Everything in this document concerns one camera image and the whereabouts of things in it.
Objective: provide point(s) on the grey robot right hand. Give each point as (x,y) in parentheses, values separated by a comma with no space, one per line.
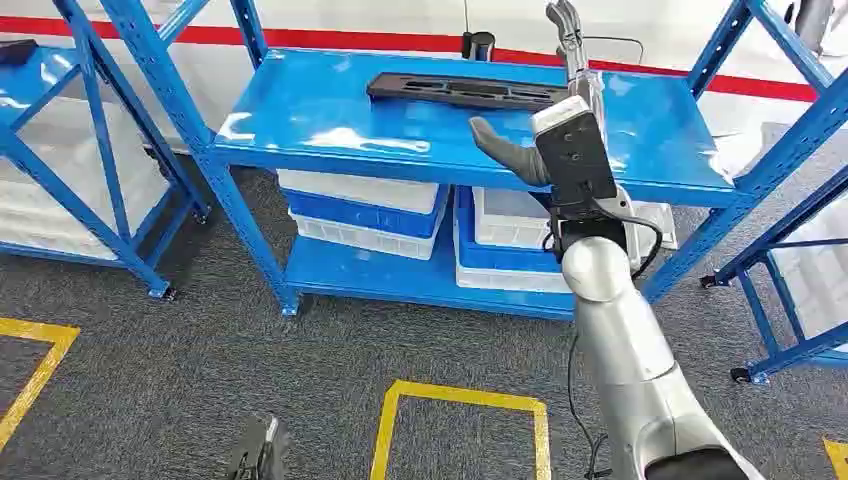
(507,156)

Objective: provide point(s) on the long black plastic panel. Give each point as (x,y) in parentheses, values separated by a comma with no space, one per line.
(391,86)

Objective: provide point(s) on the hanging silver robot arm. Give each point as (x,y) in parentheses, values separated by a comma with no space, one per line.
(811,23)

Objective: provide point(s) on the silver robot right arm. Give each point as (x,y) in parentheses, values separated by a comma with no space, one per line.
(623,344)

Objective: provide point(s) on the blue plastic crate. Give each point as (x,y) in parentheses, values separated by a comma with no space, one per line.
(364,217)
(503,260)

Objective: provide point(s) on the black device with antenna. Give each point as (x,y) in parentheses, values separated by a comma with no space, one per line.
(477,46)

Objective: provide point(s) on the blue metal shelf rack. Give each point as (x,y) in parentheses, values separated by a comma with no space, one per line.
(331,106)
(40,83)
(782,228)

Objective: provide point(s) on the yellow floor tape square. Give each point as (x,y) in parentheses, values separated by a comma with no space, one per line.
(838,457)
(40,328)
(464,395)

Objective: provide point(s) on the stacked white plastic crates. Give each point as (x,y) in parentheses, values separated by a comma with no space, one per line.
(66,185)
(821,278)

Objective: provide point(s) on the flat black object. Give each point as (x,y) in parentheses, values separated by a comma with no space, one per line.
(16,52)

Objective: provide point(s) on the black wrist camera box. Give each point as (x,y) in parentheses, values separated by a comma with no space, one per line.
(576,156)

